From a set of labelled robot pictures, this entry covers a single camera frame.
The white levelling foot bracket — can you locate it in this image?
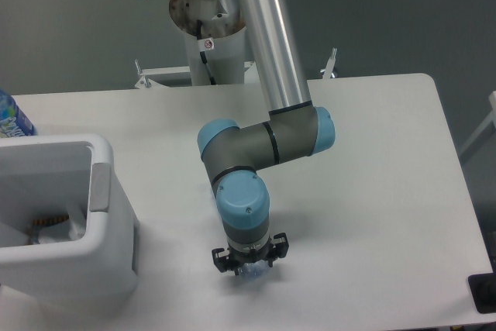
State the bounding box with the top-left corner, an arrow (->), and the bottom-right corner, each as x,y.
320,47 -> 338,79

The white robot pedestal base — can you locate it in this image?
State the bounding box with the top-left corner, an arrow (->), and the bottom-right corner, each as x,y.
135,0 -> 250,88

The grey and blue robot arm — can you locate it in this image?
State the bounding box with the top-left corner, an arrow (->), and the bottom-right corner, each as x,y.
169,0 -> 336,273

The white frame at right edge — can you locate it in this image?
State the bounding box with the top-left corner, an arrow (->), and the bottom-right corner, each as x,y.
459,91 -> 495,165

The blue snack packet in bin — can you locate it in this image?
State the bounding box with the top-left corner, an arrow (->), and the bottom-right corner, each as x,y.
28,215 -> 69,244

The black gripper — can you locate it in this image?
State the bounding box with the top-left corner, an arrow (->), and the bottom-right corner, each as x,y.
212,233 -> 289,276

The white plastic trash can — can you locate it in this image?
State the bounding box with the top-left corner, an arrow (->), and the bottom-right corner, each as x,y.
1,134 -> 140,300

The black clamp at table edge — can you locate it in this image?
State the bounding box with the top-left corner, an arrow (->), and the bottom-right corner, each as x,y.
468,273 -> 495,314

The blue labelled water bottle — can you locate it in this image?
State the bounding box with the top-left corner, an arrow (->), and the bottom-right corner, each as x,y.
1,90 -> 37,138

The white tissue wrapper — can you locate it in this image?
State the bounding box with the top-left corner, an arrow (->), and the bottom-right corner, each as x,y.
39,204 -> 86,244

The clear plastic bottle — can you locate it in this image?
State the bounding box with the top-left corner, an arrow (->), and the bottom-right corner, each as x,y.
237,260 -> 270,281

